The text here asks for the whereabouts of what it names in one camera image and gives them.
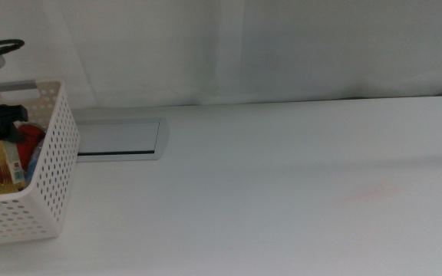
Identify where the red soda can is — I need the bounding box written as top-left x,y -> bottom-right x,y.
15,123 -> 47,174

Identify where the white perforated plastic basket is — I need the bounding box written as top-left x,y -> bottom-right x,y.
0,79 -> 81,247

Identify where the white curtain backdrop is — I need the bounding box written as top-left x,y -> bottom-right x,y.
0,0 -> 442,110

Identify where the silver desk cable flap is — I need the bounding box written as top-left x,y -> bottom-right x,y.
74,117 -> 170,163

